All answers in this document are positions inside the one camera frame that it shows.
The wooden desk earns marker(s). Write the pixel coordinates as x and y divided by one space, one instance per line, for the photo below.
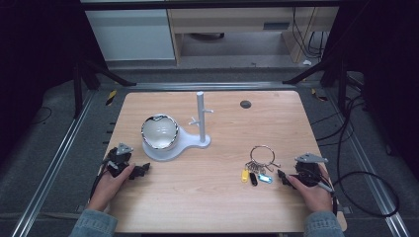
237 19

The shiny silver bowl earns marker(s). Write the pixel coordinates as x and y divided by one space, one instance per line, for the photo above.
160 131

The person's left hand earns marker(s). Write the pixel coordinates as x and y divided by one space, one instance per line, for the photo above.
110 187

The white stand with pegs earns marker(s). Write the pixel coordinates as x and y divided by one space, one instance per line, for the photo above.
184 144

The yellow black tape strip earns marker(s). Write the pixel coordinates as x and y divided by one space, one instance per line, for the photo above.
318 95
111 97

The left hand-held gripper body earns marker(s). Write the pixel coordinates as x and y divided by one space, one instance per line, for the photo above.
119 160

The black metal stand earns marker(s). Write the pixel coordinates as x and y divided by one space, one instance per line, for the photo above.
341 82
79 89

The person's right hand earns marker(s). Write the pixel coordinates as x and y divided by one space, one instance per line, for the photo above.
313 196

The small white floor object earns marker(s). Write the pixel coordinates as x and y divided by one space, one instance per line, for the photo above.
307 62

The metal floor rail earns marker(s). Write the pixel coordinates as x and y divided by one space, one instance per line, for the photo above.
52 164
210 86
369 164

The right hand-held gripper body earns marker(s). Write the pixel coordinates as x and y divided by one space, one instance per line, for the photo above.
309 171

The white cabinet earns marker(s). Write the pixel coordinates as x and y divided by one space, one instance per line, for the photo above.
131 34

